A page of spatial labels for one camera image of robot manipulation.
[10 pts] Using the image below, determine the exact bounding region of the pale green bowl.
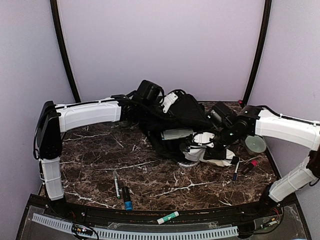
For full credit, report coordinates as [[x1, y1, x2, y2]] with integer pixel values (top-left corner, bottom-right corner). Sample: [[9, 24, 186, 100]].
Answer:
[[244, 135, 267, 155]]

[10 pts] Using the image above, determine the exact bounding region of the clear white pen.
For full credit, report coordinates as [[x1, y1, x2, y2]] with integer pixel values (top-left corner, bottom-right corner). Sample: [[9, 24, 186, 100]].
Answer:
[[113, 170, 121, 199]]

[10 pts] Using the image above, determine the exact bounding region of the green white glue stick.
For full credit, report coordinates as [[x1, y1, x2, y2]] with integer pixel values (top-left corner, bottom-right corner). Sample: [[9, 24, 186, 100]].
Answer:
[[157, 211, 180, 225]]

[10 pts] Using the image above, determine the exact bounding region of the small circuit board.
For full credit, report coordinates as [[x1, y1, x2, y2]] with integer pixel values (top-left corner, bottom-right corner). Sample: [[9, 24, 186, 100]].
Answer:
[[71, 224, 94, 236]]

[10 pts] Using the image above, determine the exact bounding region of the grey notebook with barcode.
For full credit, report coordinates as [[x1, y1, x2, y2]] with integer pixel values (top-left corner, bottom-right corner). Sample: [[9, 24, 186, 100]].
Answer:
[[161, 128, 194, 141]]

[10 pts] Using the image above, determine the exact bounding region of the black frame post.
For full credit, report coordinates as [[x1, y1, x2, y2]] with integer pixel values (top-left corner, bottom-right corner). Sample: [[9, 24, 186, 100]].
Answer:
[[49, 0, 81, 103], [242, 0, 272, 107]]

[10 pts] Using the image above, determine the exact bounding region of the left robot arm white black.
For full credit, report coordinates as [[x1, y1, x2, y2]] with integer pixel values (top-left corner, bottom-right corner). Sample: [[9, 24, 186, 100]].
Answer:
[[32, 80, 178, 218]]

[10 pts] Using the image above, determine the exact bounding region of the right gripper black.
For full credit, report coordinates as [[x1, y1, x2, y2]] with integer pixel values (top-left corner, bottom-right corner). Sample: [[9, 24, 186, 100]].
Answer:
[[203, 125, 239, 161]]

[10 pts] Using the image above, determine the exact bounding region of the right black frame post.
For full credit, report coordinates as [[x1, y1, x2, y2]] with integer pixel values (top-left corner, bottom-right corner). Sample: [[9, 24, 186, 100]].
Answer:
[[242, 0, 272, 107]]

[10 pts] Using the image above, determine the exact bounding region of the left black frame post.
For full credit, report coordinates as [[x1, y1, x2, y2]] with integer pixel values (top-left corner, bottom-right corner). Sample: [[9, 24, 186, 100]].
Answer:
[[49, 0, 81, 103]]

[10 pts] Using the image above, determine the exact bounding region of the black marker blue cap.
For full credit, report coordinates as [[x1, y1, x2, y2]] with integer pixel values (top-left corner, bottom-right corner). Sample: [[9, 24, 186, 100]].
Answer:
[[122, 186, 133, 211]]

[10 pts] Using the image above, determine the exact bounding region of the pink black highlighter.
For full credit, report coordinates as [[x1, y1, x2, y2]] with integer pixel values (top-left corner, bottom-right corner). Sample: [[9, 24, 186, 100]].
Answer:
[[241, 160, 258, 175]]

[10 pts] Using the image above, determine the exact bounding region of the blue capped white pen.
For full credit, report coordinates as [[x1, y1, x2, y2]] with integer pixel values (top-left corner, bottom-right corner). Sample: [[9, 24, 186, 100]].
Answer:
[[232, 157, 241, 181]]

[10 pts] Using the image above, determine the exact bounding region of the grey slotted cable duct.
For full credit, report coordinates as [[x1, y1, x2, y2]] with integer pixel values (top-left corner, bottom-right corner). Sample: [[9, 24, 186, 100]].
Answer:
[[31, 213, 239, 240]]

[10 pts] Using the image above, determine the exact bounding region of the white fabric pouch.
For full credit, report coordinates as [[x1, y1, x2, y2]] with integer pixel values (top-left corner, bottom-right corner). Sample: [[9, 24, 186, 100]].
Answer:
[[182, 146, 240, 167]]

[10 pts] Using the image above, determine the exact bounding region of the black student bag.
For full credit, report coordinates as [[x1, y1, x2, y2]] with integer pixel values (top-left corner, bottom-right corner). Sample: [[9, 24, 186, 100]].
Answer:
[[139, 94, 213, 163]]

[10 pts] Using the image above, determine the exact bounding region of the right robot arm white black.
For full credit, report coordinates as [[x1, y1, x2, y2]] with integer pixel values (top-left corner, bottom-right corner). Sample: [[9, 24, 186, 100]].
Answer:
[[193, 102, 320, 217]]

